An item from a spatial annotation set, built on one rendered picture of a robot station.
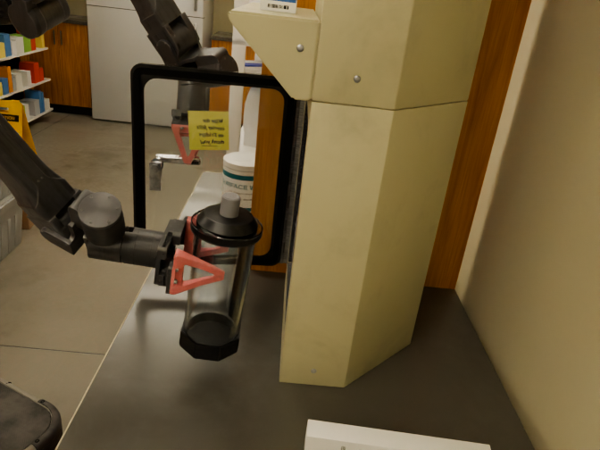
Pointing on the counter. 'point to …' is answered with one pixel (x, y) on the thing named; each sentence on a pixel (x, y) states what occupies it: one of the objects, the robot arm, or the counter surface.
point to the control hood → (282, 44)
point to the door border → (222, 84)
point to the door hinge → (293, 180)
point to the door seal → (214, 80)
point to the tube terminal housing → (374, 179)
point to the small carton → (279, 5)
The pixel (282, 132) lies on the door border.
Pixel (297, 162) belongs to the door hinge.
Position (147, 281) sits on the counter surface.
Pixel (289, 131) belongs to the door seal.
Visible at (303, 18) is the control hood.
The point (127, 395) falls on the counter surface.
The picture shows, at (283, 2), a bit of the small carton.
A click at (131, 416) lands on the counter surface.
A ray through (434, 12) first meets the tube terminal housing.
